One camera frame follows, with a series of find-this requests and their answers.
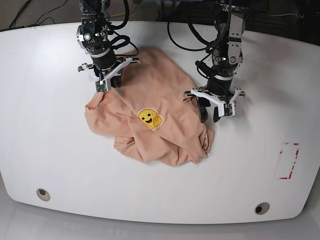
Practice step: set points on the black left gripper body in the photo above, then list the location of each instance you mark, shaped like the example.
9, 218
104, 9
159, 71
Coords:
219, 85

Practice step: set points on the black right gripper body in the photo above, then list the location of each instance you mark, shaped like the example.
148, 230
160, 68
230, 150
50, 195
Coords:
103, 60

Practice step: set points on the peach t-shirt with emoji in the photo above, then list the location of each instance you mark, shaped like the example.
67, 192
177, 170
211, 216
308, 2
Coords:
149, 116

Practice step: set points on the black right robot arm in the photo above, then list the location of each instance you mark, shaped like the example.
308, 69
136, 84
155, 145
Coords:
92, 35

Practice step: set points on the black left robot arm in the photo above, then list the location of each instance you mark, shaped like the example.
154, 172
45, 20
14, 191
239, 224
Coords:
224, 55

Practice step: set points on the red tape rectangle marking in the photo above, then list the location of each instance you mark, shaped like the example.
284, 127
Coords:
287, 159

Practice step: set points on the right table grommet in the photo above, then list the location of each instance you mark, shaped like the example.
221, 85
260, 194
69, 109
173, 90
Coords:
262, 208

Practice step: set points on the table grommet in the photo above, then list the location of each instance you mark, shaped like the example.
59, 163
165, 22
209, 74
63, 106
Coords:
262, 208
43, 194

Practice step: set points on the left table grommet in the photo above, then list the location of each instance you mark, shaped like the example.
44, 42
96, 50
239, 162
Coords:
43, 194

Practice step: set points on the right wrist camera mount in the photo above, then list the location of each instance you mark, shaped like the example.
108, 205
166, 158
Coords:
102, 78

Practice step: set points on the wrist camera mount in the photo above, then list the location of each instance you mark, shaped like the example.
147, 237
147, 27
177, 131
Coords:
102, 78
225, 104

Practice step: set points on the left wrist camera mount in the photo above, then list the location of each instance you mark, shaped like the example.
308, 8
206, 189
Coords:
225, 104

